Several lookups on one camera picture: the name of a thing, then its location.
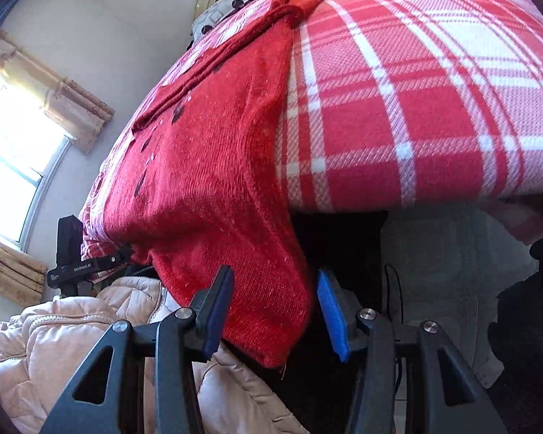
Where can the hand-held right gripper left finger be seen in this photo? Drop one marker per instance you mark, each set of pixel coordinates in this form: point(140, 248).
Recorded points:
point(217, 321)

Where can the pink puffer jacket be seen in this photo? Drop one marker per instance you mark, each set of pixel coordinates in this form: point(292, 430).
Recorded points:
point(49, 339)

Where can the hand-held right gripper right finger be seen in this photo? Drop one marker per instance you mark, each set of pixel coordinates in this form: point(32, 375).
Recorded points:
point(332, 312)

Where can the white patterned pillow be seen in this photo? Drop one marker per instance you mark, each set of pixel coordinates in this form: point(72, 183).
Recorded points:
point(217, 13)

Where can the red knit sweater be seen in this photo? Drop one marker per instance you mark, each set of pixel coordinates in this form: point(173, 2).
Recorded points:
point(208, 190)

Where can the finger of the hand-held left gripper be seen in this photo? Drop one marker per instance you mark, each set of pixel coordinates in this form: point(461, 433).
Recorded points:
point(124, 255)

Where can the red white plaid bed cover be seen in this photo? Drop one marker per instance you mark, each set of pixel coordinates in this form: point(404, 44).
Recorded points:
point(411, 99)

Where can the window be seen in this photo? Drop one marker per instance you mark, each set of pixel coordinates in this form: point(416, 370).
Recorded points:
point(13, 144)

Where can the beige patterned curtain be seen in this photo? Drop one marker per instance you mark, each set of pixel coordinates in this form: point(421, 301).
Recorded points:
point(9, 271)
point(68, 95)

